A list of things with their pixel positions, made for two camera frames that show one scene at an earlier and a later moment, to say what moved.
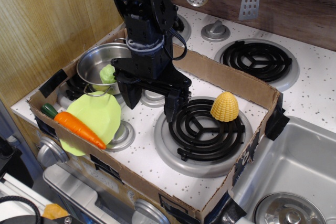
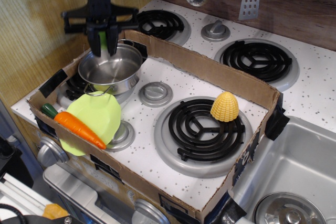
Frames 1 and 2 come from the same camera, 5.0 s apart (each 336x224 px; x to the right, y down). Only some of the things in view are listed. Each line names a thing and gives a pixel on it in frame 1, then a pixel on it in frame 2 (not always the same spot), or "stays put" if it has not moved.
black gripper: (155, 67) to (98, 13)
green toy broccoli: (106, 74) to (103, 45)
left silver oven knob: (51, 153) stays put
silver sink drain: (288, 208) stays put
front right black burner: (196, 145) stays put
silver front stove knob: (124, 138) stays put
